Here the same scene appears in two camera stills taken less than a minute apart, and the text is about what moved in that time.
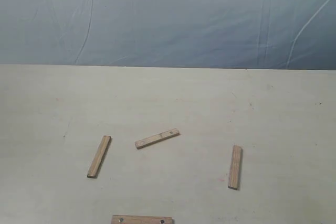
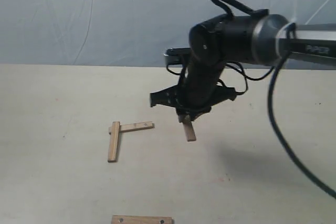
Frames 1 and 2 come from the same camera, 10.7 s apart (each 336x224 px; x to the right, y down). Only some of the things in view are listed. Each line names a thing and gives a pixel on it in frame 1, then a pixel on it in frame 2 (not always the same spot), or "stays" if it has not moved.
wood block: [234, 182] -> [189, 129]
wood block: [94, 171] -> [113, 142]
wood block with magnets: [126, 219] stays
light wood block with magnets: [142, 142] -> [127, 127]
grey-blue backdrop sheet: [239, 20] stays
